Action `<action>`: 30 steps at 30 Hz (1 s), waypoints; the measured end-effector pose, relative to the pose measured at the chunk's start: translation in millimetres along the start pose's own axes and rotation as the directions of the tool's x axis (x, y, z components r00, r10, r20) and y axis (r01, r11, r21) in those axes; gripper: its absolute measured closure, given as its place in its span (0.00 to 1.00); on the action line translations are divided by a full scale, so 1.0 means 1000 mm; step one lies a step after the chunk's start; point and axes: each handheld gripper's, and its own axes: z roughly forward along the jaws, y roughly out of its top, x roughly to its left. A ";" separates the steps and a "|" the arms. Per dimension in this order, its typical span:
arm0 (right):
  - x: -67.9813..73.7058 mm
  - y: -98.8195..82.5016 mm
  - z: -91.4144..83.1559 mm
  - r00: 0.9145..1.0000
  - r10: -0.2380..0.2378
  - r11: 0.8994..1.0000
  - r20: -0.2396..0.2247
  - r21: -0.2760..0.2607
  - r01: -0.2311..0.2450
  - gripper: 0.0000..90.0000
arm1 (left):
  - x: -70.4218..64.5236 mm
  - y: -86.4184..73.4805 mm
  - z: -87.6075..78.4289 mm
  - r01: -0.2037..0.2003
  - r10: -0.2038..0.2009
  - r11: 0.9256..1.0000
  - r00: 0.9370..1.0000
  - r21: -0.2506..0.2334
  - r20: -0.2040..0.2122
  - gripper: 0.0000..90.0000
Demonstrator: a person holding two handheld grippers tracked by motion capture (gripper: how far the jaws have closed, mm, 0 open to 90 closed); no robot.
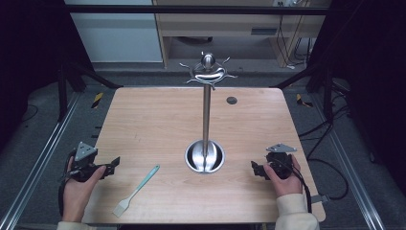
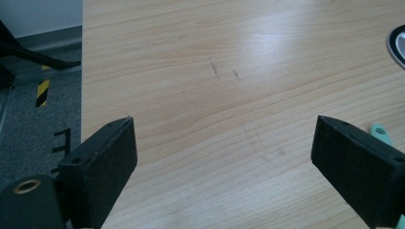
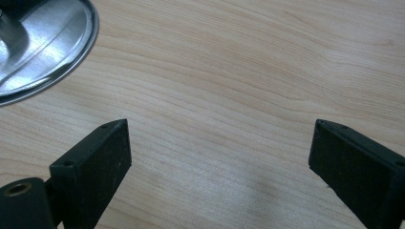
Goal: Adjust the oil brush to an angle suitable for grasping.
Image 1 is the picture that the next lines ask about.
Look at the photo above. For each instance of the grey round table grommet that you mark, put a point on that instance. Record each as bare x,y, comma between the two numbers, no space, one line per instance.
231,100

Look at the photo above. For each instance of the light wooden desk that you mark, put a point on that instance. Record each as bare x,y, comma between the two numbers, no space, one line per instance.
223,28

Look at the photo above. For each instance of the white cabinet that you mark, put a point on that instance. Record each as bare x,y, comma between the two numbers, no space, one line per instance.
118,38

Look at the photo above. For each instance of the black horizontal frame bar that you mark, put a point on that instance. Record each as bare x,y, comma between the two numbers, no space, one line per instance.
191,9

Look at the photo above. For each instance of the black curtain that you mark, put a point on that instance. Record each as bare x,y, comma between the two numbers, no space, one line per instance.
28,57
373,80

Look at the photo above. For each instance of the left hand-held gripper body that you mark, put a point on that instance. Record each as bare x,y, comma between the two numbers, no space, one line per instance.
83,166

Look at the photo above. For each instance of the person's left hand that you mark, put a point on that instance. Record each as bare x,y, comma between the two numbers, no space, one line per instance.
76,198

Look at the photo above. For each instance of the yellow black striped tape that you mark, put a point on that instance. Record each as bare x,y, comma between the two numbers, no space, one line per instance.
97,100
300,99

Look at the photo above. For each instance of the person's right hand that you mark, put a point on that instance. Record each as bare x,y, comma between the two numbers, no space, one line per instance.
287,185

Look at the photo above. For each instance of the black metal stand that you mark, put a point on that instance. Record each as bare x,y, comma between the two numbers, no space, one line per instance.
327,96
62,92

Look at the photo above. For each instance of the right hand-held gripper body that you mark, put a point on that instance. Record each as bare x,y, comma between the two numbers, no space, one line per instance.
281,161

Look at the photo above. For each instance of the aluminium floor rail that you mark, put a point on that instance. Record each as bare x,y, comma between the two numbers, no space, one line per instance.
38,159
351,179

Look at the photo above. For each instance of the steel utensil hanging rack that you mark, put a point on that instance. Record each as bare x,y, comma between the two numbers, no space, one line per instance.
206,127

